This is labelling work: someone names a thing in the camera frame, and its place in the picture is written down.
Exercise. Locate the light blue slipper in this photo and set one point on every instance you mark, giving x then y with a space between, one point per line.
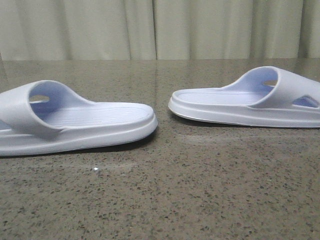
265 96
47 116

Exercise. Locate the pale green curtain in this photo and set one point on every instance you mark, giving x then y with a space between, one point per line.
158 29

